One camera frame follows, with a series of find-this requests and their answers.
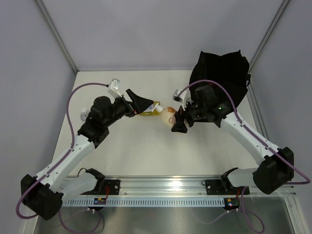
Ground left aluminium frame post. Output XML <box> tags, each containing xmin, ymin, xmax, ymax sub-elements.
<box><xmin>33</xmin><ymin>0</ymin><xmax>79</xmax><ymax>75</ymax></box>

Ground cream lotion pump bottle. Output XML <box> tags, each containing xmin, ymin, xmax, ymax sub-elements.
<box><xmin>153</xmin><ymin>103</ymin><xmax>176</xmax><ymax>128</ymax></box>

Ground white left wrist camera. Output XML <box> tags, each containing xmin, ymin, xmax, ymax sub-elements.
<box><xmin>108</xmin><ymin>79</ymin><xmax>122</xmax><ymax>98</ymax></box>

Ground yellow dish soap bottle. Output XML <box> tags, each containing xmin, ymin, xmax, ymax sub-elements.
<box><xmin>140</xmin><ymin>101</ymin><xmax>160</xmax><ymax>116</ymax></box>

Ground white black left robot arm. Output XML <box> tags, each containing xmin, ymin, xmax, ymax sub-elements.
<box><xmin>16</xmin><ymin>89</ymin><xmax>153</xmax><ymax>220</ymax></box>

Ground aluminium frame post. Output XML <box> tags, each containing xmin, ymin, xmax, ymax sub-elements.
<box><xmin>33</xmin><ymin>0</ymin><xmax>79</xmax><ymax>75</ymax></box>
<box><xmin>246</xmin><ymin>0</ymin><xmax>293</xmax><ymax>73</ymax></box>

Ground black canvas bag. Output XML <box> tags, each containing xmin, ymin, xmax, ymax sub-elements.
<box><xmin>189</xmin><ymin>51</ymin><xmax>251</xmax><ymax>107</ymax></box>

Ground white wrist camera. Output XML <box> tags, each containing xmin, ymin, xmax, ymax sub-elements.
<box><xmin>173</xmin><ymin>89</ymin><xmax>190</xmax><ymax>108</ymax></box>
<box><xmin>108</xmin><ymin>79</ymin><xmax>122</xmax><ymax>98</ymax></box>

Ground white slotted cable duct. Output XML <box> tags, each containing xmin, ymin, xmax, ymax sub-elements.
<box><xmin>63</xmin><ymin>197</ymin><xmax>225</xmax><ymax>207</ymax></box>

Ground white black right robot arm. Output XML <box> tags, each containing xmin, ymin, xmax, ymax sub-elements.
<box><xmin>171</xmin><ymin>85</ymin><xmax>294</xmax><ymax>195</ymax></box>

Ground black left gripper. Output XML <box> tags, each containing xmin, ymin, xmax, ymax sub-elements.
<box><xmin>103</xmin><ymin>89</ymin><xmax>153</xmax><ymax>128</ymax></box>

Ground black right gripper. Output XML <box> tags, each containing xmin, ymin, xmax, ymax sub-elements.
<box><xmin>172</xmin><ymin>97</ymin><xmax>208</xmax><ymax>133</ymax></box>

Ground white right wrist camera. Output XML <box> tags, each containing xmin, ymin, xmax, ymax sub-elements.
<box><xmin>173</xmin><ymin>89</ymin><xmax>190</xmax><ymax>108</ymax></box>

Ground aluminium mounting rail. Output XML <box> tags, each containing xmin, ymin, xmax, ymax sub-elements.
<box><xmin>60</xmin><ymin>175</ymin><xmax>297</xmax><ymax>197</ymax></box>

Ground small clear silver bottle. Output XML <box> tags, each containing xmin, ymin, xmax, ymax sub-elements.
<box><xmin>80</xmin><ymin>107</ymin><xmax>89</xmax><ymax>122</ymax></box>

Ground right aluminium frame post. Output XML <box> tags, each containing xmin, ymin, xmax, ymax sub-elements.
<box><xmin>246</xmin><ymin>0</ymin><xmax>293</xmax><ymax>73</ymax></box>

